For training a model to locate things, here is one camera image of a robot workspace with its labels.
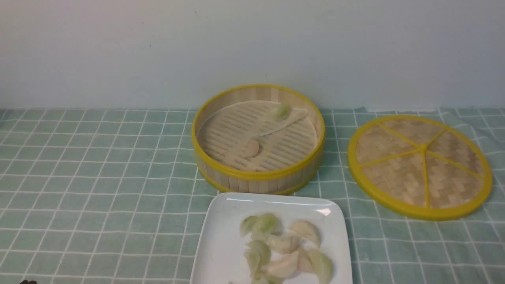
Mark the white square plate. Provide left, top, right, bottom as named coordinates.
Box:
left=190, top=193, right=354, bottom=284

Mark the white steamer liner paper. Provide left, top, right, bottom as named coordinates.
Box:
left=196, top=101, right=318, bottom=172

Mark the bamboo steamer basket yellow rim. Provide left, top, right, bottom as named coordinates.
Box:
left=191, top=84, right=326, bottom=194

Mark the large green dumpling top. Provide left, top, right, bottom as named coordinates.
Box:
left=251, top=213, right=282, bottom=241

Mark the white dumpling top right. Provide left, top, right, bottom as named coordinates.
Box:
left=288, top=220, right=322, bottom=248

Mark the white dumpling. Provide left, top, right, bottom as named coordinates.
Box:
left=288, top=220, right=322, bottom=248
left=266, top=250, right=299, bottom=278
left=267, top=234, right=301, bottom=254

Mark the green dumpling middle small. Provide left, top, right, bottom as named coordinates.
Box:
left=243, top=248, right=260, bottom=277

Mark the white dumpling lower centre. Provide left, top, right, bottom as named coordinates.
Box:
left=266, top=250, right=299, bottom=278

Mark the pale pink dumpling right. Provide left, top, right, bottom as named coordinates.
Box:
left=297, top=247, right=314, bottom=274

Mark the green dumpling bottom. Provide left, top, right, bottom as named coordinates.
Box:
left=251, top=270, right=284, bottom=284

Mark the woven bamboo steamer lid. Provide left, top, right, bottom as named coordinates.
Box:
left=348, top=115, right=494, bottom=221

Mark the green checkered tablecloth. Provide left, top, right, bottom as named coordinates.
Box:
left=0, top=108, right=505, bottom=284

